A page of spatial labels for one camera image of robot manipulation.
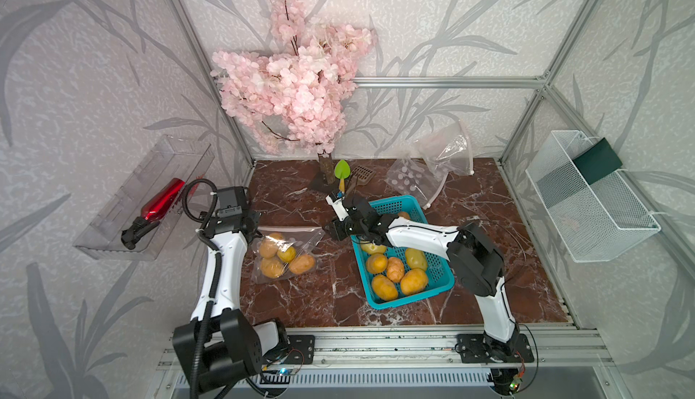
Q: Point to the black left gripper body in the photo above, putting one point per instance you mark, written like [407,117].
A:
[250,214]

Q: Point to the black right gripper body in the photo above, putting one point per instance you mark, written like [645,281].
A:
[340,231]

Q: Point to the green-yellow potato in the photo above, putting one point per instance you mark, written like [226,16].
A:
[372,248]
[416,259]

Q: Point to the orange potato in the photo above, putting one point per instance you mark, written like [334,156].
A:
[395,270]
[301,264]
[376,264]

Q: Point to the large brown potato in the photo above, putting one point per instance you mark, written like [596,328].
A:
[270,245]

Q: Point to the clear zipper bag with dots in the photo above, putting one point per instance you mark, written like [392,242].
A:
[304,239]

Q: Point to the yellow wrinkled potato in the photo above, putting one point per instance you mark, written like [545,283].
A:
[287,255]

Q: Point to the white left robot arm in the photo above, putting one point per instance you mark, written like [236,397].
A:
[219,347]

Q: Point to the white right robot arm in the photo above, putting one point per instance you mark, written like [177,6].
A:
[477,263]

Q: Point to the tan toy rake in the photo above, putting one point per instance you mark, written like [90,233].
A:
[360,176]

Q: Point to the green toy shovel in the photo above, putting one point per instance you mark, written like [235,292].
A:
[342,172]

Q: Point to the teal plastic basket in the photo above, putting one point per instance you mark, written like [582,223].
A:
[416,285]

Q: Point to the pink cherry blossom tree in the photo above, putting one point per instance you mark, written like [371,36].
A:
[293,99]

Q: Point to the dark green card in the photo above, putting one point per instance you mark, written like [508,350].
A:
[598,162]

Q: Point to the clear acrylic wall shelf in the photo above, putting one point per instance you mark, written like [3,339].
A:
[169,158]

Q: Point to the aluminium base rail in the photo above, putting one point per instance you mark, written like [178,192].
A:
[436,356]

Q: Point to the white wire wall basket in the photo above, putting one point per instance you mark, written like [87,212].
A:
[597,223]

